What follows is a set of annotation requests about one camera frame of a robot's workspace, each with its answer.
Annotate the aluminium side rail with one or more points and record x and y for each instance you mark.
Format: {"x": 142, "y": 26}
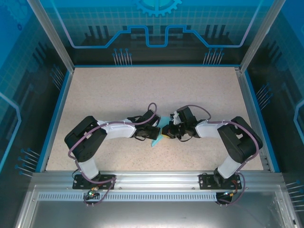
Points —
{"x": 252, "y": 118}

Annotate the grey metal shelf plate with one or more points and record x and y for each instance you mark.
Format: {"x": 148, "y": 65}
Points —
{"x": 152, "y": 213}

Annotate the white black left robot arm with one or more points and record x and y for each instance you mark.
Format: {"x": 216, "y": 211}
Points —
{"x": 118, "y": 131}

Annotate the aluminium mounting rail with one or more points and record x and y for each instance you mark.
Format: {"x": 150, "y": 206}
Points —
{"x": 156, "y": 180}

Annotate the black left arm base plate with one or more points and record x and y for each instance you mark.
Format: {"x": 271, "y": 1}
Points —
{"x": 107, "y": 177}

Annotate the aluminium frame post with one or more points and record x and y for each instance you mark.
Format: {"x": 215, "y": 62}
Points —
{"x": 52, "y": 35}
{"x": 259, "y": 35}

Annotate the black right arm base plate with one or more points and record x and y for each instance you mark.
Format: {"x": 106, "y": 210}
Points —
{"x": 206, "y": 178}

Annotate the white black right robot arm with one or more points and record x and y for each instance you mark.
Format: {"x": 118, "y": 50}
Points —
{"x": 206, "y": 129}

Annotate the teal cloth piece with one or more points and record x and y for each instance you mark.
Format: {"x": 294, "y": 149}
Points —
{"x": 155, "y": 142}

